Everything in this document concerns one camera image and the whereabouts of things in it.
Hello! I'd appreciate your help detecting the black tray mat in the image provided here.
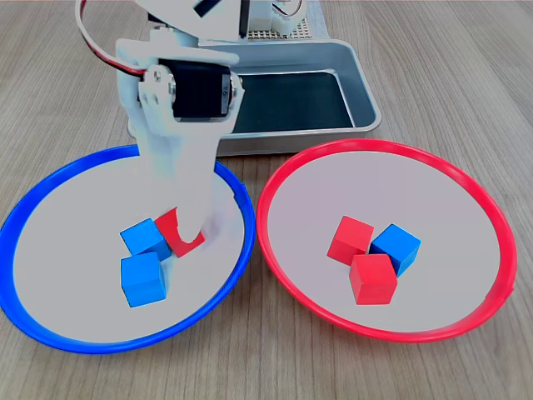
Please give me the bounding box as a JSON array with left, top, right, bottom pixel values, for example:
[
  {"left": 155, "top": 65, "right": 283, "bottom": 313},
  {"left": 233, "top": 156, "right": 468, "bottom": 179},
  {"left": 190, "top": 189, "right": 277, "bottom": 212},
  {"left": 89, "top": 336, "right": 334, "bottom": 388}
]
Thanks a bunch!
[{"left": 231, "top": 71, "right": 355, "bottom": 133}]

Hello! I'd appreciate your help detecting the red black white servo cable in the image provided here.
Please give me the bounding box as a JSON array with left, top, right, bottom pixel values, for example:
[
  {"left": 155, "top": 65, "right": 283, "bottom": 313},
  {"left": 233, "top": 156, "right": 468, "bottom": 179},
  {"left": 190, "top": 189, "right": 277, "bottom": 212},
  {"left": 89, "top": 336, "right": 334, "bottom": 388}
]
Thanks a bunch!
[{"left": 74, "top": 0, "right": 147, "bottom": 83}]

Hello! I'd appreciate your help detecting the blue cube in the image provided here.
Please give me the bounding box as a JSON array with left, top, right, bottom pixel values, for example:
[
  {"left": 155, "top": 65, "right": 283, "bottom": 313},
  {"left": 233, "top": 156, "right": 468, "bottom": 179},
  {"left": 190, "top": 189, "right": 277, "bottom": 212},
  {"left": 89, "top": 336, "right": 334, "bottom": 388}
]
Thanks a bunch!
[
  {"left": 120, "top": 251, "right": 167, "bottom": 309},
  {"left": 119, "top": 217, "right": 172, "bottom": 262},
  {"left": 369, "top": 223, "right": 422, "bottom": 278}
]

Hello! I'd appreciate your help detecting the blue-rimmed white plate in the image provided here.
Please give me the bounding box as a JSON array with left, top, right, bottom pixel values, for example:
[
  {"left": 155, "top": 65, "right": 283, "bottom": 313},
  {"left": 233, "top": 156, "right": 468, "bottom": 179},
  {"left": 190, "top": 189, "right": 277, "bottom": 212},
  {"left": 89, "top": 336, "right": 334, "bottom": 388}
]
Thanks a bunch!
[{"left": 0, "top": 143, "right": 256, "bottom": 355}]

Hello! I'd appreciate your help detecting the red cube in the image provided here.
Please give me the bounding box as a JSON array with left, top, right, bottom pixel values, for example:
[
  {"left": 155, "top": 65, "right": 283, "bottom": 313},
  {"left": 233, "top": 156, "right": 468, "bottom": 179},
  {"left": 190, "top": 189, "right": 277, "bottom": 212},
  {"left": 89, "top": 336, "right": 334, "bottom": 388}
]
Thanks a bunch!
[
  {"left": 154, "top": 207, "right": 206, "bottom": 258},
  {"left": 326, "top": 215, "right": 375, "bottom": 266},
  {"left": 349, "top": 252, "right": 399, "bottom": 306}
]

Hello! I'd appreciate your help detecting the steel tray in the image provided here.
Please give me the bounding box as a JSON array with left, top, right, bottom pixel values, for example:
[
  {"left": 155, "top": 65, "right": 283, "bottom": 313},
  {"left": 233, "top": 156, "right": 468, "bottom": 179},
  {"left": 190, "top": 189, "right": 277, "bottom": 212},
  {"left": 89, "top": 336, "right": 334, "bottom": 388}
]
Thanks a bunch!
[{"left": 127, "top": 39, "right": 383, "bottom": 158}]

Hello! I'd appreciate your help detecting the red-rimmed white plate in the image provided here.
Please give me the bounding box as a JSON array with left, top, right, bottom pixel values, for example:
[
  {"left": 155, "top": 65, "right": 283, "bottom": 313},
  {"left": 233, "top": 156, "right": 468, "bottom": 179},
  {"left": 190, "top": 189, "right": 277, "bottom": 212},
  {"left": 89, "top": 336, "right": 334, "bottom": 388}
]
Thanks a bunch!
[{"left": 256, "top": 138, "right": 518, "bottom": 345}]

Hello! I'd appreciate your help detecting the pale perforated base plate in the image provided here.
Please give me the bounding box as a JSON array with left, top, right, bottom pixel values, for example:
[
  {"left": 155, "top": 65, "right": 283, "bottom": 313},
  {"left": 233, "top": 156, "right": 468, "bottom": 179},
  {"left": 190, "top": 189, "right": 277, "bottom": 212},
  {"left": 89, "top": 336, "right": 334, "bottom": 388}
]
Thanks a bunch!
[{"left": 246, "top": 14, "right": 314, "bottom": 43}]

